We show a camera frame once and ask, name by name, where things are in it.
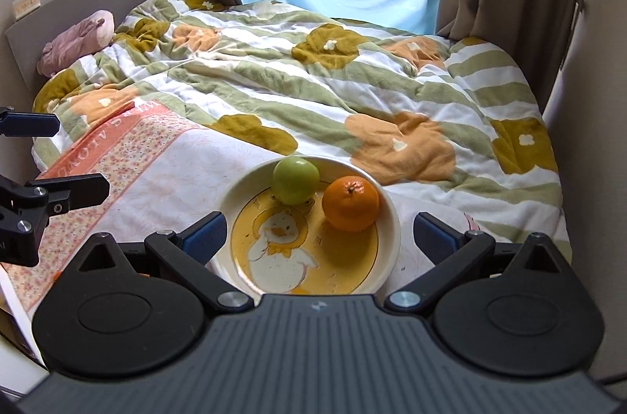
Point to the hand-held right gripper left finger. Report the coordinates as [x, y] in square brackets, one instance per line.
[205, 236]

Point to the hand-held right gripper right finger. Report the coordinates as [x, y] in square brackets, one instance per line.
[433, 238]

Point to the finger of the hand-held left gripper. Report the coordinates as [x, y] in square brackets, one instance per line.
[29, 125]
[73, 191]

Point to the cream bowl with duck print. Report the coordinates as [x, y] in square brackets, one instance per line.
[343, 269]

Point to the pink floral cloth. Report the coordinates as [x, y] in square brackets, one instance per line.
[171, 179]

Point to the orange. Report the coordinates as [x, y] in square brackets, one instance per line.
[350, 203]

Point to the pink plush toy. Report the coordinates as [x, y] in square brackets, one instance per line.
[73, 41]

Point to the green apple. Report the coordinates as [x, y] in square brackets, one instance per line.
[295, 179]

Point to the grey bed headboard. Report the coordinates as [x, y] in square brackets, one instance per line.
[73, 2]

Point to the green striped floral blanket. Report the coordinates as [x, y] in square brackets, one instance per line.
[318, 100]

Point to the small wall label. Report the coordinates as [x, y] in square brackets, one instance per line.
[26, 5]

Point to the wall curtain hook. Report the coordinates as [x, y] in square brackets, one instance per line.
[581, 9]

